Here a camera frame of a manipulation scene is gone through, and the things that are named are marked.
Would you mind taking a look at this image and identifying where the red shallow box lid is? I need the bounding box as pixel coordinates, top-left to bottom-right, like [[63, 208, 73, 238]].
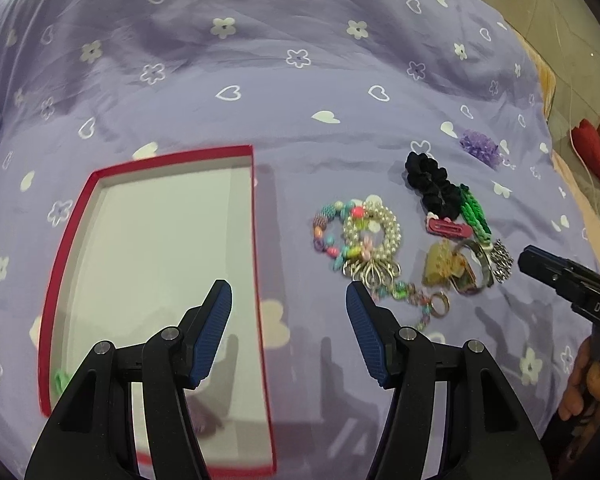
[[38, 145, 276, 479]]

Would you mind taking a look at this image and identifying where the pink hair clip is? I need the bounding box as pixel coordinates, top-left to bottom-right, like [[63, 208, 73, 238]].
[[426, 212, 474, 240]]

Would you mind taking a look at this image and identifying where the red rolled object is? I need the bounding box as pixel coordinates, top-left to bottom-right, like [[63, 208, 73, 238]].
[[571, 118, 600, 180]]

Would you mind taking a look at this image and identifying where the black velvet scrunchie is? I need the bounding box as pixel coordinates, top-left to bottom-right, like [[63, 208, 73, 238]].
[[405, 152, 462, 221]]

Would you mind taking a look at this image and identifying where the pastel glass bead bracelet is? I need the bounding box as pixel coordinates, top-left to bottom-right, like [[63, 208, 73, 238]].
[[370, 278, 441, 332]]

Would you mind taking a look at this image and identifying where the purple floral duvet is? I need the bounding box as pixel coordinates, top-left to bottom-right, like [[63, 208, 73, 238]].
[[0, 0, 600, 479]]

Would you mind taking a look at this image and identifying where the silver chain necklace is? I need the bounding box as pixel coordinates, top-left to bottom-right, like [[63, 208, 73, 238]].
[[488, 237, 516, 285]]

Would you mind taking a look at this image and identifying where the colourful candy bead bracelet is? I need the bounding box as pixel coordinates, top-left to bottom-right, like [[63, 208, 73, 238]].
[[310, 199, 366, 271]]

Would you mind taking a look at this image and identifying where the gold ring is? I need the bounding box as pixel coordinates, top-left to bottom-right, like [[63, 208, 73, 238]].
[[426, 291, 451, 319]]

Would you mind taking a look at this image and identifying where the square face wrist watch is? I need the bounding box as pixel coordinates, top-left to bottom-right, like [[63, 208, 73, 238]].
[[451, 240, 494, 296]]

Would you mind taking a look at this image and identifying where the person's right hand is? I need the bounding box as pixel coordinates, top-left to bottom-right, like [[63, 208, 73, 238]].
[[558, 337, 600, 427]]

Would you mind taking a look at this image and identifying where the orange bed sheet edge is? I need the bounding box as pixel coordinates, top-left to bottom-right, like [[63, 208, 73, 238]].
[[514, 30, 600, 266]]

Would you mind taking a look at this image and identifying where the purple lace hair flower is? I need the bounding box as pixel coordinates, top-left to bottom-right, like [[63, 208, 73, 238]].
[[460, 130, 501, 169]]

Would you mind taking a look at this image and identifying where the green woven bracelet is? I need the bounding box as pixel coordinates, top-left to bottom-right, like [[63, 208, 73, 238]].
[[459, 183, 493, 247]]

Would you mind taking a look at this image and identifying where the green fabric bow hair tie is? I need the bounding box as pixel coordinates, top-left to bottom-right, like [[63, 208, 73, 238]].
[[52, 368, 72, 397]]

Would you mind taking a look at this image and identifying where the white pearl hair scrunchie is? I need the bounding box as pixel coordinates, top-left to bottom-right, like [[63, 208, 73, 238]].
[[341, 195, 402, 288]]

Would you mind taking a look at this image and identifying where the yellow translucent claw clip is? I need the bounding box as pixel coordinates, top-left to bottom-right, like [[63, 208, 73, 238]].
[[422, 238, 469, 286]]

